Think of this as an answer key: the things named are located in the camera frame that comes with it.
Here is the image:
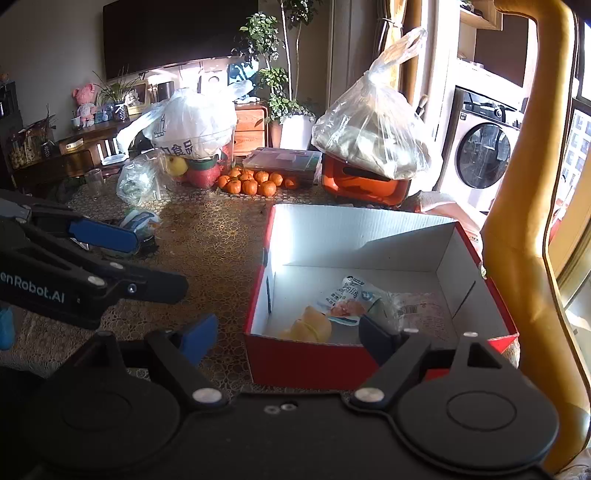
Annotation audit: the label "white router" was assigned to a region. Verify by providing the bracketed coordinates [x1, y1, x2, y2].
[95, 136, 127, 167]

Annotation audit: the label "dried twigs in vase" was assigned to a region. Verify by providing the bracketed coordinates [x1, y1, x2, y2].
[37, 104, 60, 158]

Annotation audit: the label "red apple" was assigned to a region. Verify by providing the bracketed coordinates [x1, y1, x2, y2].
[187, 168, 222, 189]

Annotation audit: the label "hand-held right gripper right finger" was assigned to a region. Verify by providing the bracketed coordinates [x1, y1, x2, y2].
[348, 314, 522, 409]

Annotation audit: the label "tall indoor tree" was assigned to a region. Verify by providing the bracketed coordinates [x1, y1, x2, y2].
[277, 0, 324, 100]

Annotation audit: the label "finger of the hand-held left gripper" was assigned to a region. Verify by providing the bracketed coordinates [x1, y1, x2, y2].
[88, 261, 190, 305]
[18, 203, 141, 254]

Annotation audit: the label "clear bag with cloth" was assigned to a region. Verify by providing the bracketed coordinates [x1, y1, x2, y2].
[311, 27, 432, 181]

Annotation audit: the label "clear bag of greens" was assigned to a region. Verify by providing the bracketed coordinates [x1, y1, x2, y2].
[115, 154, 167, 206]

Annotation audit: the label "clear bag with label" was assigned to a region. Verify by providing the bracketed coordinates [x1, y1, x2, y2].
[369, 291, 455, 335]

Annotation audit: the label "white plastic fruit bag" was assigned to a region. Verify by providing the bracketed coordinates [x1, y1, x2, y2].
[115, 80, 254, 160]

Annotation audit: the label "orange plastic basket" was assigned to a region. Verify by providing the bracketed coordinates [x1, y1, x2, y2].
[321, 154, 411, 207]

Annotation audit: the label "round bun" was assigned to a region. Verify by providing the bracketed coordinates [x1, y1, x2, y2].
[277, 305, 333, 343]

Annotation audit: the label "pile of tangerines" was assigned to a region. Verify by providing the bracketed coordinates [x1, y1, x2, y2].
[217, 167, 301, 197]

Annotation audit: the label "potted plant in white pot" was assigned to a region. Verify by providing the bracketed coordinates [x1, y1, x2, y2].
[239, 14, 324, 151]

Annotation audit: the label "wooden tv cabinet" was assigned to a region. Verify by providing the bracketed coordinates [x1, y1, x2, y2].
[9, 102, 271, 185]

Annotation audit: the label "wooden wall shelf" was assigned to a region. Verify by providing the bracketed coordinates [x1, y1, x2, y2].
[459, 0, 504, 31]

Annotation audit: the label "beige curtain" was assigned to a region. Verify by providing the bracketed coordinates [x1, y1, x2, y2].
[374, 0, 419, 93]

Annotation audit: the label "photo frame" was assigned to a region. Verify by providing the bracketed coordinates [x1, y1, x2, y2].
[127, 80, 151, 116]

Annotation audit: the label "white box device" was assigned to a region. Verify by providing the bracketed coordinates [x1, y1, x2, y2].
[198, 69, 227, 95]

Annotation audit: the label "blue white picture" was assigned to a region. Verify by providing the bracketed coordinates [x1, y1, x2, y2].
[227, 60, 252, 85]

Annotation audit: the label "red cardboard box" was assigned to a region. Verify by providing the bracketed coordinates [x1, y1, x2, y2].
[244, 203, 520, 393]

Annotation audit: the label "black television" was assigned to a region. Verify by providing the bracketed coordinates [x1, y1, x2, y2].
[102, 0, 259, 81]

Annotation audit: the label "white blue food pouch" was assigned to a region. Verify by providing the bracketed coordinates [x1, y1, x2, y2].
[316, 275, 384, 326]

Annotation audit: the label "pink plush toy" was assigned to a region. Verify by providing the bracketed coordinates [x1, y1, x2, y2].
[72, 83, 100, 129]

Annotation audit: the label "clear drinking glass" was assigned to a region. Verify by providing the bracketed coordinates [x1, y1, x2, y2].
[84, 168, 106, 200]

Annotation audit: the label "yellow giraffe statue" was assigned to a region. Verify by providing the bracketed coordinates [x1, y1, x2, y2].
[480, 0, 591, 474]

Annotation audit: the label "clear plastic storage box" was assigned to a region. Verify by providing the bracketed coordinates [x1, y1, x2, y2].
[242, 148, 322, 183]

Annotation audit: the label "lace patterned desktop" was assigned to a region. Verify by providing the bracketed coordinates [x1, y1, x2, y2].
[0, 175, 522, 402]

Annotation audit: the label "plastic bag with dark box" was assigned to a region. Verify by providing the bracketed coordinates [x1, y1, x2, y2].
[117, 208, 161, 254]

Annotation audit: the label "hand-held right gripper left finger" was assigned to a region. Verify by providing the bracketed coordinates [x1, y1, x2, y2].
[69, 314, 232, 409]

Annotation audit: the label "grass plant in vase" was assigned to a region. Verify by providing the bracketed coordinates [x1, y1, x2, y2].
[92, 69, 144, 123]

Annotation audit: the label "white washing machine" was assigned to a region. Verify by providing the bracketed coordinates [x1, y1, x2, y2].
[436, 85, 525, 215]

